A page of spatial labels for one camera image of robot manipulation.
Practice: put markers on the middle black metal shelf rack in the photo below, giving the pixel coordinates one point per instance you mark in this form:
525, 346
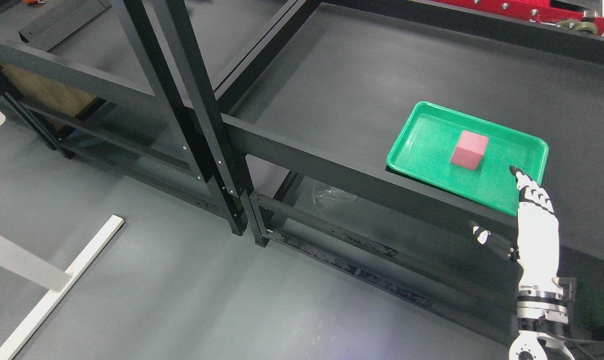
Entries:
325, 88

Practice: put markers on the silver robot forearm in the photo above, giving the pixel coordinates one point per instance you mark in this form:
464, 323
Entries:
543, 322

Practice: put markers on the green plastic tray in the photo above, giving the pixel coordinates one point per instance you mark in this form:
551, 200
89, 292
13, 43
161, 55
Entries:
425, 144

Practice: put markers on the pink foam block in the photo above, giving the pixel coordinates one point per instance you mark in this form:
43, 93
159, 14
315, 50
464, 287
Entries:
469, 150

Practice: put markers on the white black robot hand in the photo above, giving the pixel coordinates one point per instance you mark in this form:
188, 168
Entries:
536, 247

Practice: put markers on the cardboard box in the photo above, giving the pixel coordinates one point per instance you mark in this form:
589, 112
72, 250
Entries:
22, 84

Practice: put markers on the red machine bar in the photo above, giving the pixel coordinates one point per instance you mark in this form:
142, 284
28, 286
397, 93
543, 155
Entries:
569, 14

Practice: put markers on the white table leg base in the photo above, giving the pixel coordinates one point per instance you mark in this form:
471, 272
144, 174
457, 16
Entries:
58, 282

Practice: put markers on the clear plastic bag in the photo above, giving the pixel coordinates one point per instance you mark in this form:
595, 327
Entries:
325, 196

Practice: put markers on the black metal shelf rack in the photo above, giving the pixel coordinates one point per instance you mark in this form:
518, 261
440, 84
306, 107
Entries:
160, 123
325, 88

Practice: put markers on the left black metal shelf rack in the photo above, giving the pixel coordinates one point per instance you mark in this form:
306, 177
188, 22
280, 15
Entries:
160, 123

